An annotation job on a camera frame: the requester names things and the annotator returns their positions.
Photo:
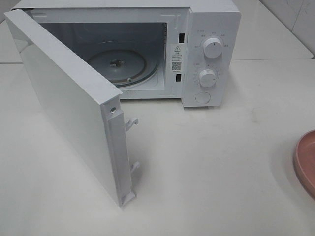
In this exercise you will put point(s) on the pink round plate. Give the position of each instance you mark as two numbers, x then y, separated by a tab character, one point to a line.
304	162

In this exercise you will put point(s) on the white microwave door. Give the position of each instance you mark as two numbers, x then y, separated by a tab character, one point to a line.
81	103

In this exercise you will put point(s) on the glass microwave turntable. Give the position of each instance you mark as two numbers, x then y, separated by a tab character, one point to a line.
124	67

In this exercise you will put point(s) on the white microwave oven body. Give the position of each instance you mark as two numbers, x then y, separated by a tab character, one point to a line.
172	30

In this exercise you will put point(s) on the round white door release button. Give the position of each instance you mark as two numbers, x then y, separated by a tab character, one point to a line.
203	97

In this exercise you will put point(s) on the white microwave knob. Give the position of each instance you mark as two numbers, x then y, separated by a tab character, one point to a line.
212	47
207	78

